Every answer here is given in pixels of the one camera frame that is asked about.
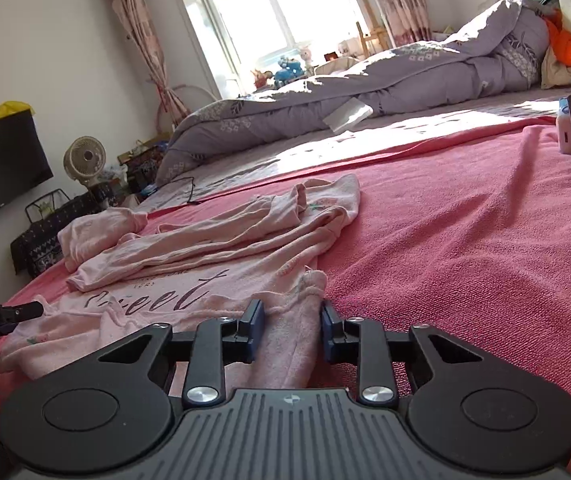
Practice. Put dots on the orange plush toy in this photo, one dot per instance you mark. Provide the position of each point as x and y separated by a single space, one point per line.
260 80

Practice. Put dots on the wooden easel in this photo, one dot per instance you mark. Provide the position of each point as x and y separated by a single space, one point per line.
365 35

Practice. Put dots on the yellow plastic cover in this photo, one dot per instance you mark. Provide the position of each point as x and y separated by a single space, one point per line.
5 110

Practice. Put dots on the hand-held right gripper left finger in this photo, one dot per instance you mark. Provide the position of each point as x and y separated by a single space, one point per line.
258 330

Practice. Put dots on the pink printed shirt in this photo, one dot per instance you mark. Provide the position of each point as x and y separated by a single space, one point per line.
190 260

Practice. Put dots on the pink floral curtain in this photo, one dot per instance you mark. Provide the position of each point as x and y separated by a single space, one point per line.
140 35
400 0

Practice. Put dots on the pink hula hoop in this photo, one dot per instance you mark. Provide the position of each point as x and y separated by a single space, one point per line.
185 86

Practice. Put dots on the pink towel blanket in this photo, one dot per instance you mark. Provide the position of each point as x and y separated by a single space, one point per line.
465 260

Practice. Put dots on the white plastic bag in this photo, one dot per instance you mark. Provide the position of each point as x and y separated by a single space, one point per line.
115 172

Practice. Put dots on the purple floral quilt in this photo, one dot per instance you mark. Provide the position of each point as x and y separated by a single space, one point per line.
415 75

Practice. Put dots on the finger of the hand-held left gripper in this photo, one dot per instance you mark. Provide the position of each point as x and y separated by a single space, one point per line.
25 309
8 325

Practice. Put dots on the white bottle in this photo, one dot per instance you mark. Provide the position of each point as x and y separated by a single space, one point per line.
567 130

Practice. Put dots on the black television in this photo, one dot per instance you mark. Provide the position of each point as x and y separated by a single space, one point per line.
0 170

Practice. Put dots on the blue plush toy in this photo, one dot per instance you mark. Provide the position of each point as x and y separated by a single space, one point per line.
289 72

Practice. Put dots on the pink strawberry pants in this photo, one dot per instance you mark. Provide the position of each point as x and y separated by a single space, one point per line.
100 235

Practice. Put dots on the bed with grey sheet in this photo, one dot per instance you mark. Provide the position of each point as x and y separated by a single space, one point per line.
315 155

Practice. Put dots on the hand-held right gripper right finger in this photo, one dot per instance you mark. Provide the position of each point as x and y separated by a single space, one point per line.
326 332

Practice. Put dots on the beige desk fan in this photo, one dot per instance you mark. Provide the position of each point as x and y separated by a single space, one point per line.
84 160

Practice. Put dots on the dark colourful printed bag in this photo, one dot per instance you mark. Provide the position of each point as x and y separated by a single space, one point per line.
145 170

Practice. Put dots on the window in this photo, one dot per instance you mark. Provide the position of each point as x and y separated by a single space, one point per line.
275 5

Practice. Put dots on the small red box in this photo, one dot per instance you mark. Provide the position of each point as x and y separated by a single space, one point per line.
331 56

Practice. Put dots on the orange cloth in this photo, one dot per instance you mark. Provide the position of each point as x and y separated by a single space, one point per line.
565 42

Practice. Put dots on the dark patterned cloth cover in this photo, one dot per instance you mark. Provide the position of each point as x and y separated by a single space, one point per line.
40 245

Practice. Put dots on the white rabbit toy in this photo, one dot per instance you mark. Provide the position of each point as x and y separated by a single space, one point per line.
306 60

